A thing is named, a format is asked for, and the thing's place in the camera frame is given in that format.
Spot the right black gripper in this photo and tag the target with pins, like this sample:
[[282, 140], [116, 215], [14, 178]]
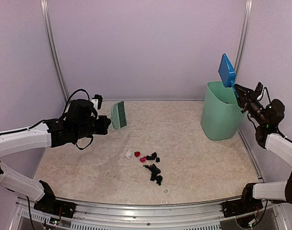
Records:
[[247, 98]]

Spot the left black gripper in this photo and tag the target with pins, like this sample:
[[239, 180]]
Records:
[[105, 122]]

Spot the green hand brush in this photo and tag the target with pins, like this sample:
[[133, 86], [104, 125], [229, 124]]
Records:
[[118, 115]]

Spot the blue plastic dustpan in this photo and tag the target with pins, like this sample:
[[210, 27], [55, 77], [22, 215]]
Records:
[[227, 73]]

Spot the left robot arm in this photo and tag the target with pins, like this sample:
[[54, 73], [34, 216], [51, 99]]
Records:
[[80, 120]]

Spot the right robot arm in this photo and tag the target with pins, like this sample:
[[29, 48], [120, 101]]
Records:
[[269, 137]]

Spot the green plastic waste bin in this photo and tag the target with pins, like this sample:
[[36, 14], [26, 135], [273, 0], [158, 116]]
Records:
[[221, 115]]

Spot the white paper scrap by dustpan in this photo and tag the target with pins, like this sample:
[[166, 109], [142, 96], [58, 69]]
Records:
[[128, 154]]

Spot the pink paper scrap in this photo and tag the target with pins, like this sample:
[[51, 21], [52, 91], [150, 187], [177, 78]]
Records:
[[143, 159]]

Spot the black paper scrap large lower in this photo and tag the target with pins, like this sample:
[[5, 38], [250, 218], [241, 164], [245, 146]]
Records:
[[155, 173]]

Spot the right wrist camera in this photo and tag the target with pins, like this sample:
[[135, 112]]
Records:
[[259, 91]]

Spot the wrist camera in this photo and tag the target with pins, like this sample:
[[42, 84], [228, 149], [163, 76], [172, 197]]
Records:
[[259, 91], [97, 101]]

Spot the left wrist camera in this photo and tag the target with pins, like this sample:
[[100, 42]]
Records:
[[97, 101]]

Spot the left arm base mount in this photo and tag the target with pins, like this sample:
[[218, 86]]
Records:
[[49, 204]]

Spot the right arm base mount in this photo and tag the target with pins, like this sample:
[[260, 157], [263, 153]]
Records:
[[241, 206]]

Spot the aluminium front rail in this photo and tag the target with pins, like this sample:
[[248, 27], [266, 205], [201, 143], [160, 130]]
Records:
[[189, 216]]

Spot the left aluminium frame post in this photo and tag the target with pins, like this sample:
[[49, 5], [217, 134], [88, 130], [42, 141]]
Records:
[[53, 50]]

